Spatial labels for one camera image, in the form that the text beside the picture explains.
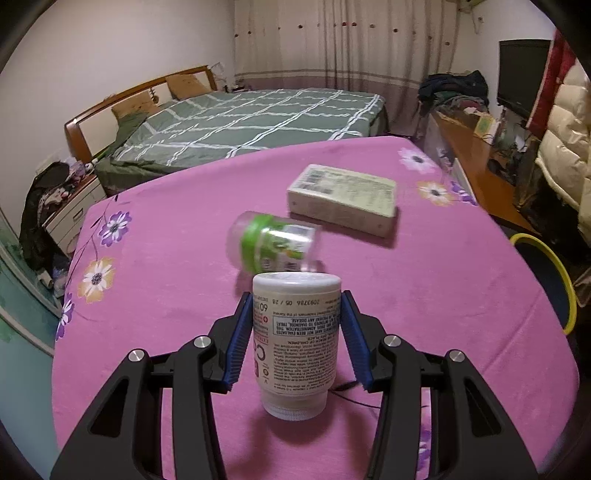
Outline black television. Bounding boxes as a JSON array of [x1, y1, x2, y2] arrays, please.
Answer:
[[496, 39, 553, 121]]

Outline dark clothes heap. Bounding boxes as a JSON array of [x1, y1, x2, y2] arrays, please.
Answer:
[[18, 161, 71, 274]]

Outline pile of dark clothes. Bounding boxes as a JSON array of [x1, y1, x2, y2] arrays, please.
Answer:
[[418, 70, 490, 114]]

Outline cream puffer jacket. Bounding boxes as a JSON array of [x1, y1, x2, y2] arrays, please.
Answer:
[[536, 62, 591, 232]]

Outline brown pillow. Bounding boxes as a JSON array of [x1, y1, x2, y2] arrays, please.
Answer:
[[165, 74, 208, 99], [111, 97, 160, 121]]

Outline long wooden desk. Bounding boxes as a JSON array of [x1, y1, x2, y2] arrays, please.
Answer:
[[427, 111, 551, 237]]

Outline striped pink curtain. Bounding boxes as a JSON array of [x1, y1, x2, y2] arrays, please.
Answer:
[[233, 0, 468, 139]]

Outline yellow-rimmed trash bin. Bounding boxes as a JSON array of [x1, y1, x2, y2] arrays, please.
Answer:
[[510, 233, 579, 336]]

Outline green and white box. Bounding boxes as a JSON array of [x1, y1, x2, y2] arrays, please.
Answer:
[[286, 164, 398, 238]]

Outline teal wardrobe door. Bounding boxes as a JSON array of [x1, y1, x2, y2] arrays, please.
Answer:
[[0, 208, 57, 439]]

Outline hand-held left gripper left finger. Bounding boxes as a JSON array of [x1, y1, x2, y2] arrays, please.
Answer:
[[50, 292, 254, 480]]

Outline white nightstand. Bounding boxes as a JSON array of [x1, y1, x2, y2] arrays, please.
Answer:
[[41, 175, 110, 256]]

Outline wooden headboard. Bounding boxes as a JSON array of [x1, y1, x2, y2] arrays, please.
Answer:
[[65, 66, 219, 164]]

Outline pink floral tablecloth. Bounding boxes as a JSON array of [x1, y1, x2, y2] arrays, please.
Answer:
[[50, 135, 580, 480]]

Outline clear jar with green label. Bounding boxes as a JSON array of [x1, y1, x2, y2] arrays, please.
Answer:
[[225, 211, 324, 278]]

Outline red jacket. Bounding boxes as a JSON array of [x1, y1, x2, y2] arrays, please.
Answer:
[[529, 30, 578, 139]]

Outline white pill bottle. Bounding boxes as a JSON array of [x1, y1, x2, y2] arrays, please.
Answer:
[[252, 271, 342, 422]]

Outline bed with green quilt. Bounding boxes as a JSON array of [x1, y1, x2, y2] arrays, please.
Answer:
[[95, 88, 389, 197]]

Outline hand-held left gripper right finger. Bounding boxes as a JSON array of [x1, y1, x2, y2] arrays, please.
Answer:
[[340, 289, 539, 480]]

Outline small green box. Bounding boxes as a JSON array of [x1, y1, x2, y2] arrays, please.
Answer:
[[473, 113, 498, 137]]

